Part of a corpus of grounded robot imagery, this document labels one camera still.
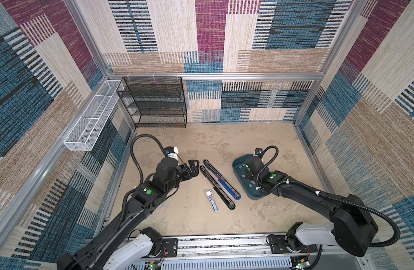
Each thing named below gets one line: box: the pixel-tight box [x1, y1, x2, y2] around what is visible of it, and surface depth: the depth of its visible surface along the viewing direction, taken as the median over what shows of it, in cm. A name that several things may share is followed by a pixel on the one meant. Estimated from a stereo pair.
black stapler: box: [199, 165, 236, 211], surface depth 91 cm
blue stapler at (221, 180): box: [203, 159, 242, 201], surface depth 93 cm
